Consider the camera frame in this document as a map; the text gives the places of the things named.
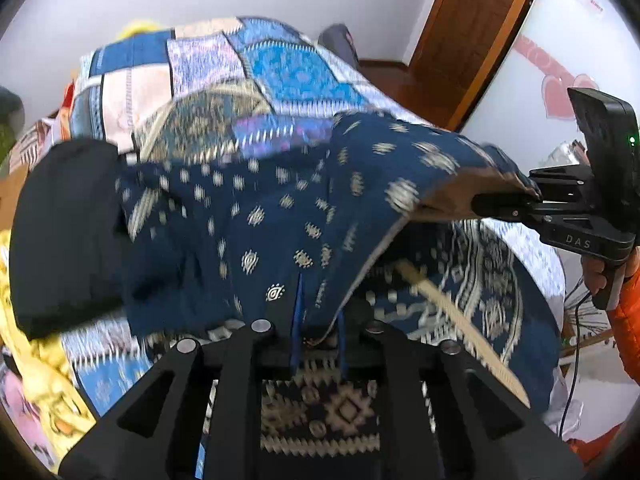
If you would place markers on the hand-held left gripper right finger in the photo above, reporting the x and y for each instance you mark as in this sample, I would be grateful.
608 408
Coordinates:
343 355

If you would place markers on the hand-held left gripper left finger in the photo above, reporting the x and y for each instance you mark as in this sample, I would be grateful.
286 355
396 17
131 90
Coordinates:
296 345

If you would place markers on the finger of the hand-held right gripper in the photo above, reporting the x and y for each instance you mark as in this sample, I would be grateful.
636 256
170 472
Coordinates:
505 206

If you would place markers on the navy patterned hooded garment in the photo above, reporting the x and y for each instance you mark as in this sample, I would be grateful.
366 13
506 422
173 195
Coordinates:
260 210

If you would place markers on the person's right forearm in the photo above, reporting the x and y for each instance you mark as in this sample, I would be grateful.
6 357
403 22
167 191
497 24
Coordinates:
629 330

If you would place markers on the person's right hand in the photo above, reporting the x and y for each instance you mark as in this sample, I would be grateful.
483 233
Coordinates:
589 275

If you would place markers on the pink heart sticker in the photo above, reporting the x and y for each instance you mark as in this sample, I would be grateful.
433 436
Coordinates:
555 92

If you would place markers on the white sliding wardrobe door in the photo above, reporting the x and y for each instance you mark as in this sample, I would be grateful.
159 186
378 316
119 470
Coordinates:
560 20

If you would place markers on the small white red sign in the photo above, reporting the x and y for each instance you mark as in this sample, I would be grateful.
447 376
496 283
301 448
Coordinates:
596 6

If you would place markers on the brown wooden door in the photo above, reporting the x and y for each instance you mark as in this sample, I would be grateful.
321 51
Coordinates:
465 25

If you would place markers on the grey backpack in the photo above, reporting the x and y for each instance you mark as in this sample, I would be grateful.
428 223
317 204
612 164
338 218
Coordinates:
337 42

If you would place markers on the blue patchwork blanket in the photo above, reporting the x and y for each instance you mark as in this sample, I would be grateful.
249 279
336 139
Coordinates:
295 70

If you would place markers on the orange jacket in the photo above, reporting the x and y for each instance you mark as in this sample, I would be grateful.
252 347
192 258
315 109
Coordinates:
595 445

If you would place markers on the black cloth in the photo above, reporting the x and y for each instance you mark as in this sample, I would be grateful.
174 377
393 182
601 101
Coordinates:
60 235

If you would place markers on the yellow cartoon cloth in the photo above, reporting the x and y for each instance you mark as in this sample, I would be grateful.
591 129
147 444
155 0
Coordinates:
35 375

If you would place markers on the orange printed cloth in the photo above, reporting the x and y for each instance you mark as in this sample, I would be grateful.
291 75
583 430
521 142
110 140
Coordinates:
65 110

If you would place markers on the striped beige cloth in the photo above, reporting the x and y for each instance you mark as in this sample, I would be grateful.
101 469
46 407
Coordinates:
35 142

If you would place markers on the green patterned cloth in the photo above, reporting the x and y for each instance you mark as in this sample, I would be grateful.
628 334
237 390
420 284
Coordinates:
4 142

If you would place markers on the dark grey cushion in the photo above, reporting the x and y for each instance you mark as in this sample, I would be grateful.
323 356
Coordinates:
9 105

